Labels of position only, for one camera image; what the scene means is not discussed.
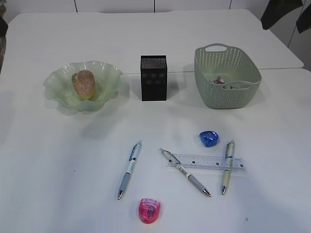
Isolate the brown coffee bottle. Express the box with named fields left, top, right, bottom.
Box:
left=0, top=0, right=8, bottom=71

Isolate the grey white ballpoint pen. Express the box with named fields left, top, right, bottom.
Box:
left=159, top=148, right=211, bottom=197

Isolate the green plastic woven basket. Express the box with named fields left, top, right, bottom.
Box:
left=194, top=43, right=262, bottom=109

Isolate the beige ballpoint pen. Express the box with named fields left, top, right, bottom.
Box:
left=221, top=140, right=235, bottom=195

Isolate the blue pencil sharpener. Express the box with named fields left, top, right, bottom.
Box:
left=199, top=131, right=219, bottom=148

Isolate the brown bread roll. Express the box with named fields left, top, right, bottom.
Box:
left=71, top=70, right=96, bottom=100

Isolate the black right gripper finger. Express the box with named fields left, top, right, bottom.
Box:
left=296, top=5, right=311, bottom=33
left=260, top=0, right=303, bottom=30

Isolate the green wavy glass plate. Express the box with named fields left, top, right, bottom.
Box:
left=43, top=60, right=122, bottom=112

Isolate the grey paper ball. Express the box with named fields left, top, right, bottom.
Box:
left=229, top=85, right=244, bottom=90

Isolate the black pen holder box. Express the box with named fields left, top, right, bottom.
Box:
left=140, top=55, right=168, bottom=101

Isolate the pink pencil sharpener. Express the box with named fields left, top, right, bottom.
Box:
left=138, top=198, right=161, bottom=224

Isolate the blue white ballpoint pen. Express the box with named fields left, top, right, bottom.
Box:
left=118, top=140, right=142, bottom=200

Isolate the white paper ball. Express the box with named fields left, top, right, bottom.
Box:
left=212, top=76, right=225, bottom=84

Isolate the clear plastic ruler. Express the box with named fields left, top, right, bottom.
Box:
left=174, top=154, right=246, bottom=171

